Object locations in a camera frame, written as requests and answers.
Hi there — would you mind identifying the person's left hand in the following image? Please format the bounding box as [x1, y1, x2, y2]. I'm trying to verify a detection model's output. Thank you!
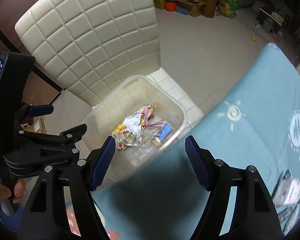
[0, 178, 28, 205]

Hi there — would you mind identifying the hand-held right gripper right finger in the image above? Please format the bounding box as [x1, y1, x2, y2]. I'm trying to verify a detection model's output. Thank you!
[184, 135, 284, 240]

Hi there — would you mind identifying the clear plastic tray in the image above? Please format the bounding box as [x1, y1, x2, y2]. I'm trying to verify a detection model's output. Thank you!
[131, 140, 166, 167]

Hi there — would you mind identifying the white green milk carton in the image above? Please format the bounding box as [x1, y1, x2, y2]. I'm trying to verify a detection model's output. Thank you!
[272, 170, 300, 207]

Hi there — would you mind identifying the orange bucket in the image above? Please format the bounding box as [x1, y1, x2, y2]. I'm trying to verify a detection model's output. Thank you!
[164, 0, 178, 12]

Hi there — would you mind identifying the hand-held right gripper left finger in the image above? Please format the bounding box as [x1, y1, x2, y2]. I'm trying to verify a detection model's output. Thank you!
[17, 137, 116, 240]

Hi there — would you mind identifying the large white tissue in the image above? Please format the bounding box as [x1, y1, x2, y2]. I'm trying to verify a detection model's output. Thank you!
[123, 113, 143, 137]

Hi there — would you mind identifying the red yellow snack bag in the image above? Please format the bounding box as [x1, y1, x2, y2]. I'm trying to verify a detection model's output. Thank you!
[113, 130, 141, 151]

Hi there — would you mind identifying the clear plastic bin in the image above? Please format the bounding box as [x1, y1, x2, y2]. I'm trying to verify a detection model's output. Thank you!
[81, 75, 189, 182]

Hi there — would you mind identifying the pink wrapper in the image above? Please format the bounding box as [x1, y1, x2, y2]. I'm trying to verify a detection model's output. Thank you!
[141, 104, 166, 128]

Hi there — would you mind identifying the colourful woven bag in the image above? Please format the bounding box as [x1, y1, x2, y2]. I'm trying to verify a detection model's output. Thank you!
[215, 0, 239, 19]

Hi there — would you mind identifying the blue carton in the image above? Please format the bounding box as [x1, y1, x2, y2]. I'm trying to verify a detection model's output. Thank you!
[151, 122, 175, 148]

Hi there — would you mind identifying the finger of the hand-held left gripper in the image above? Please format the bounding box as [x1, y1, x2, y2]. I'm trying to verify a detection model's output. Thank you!
[18, 123, 88, 156]
[14, 103, 55, 131]

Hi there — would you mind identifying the blue printed tablecloth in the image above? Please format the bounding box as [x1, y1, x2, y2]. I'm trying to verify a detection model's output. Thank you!
[65, 42, 300, 240]

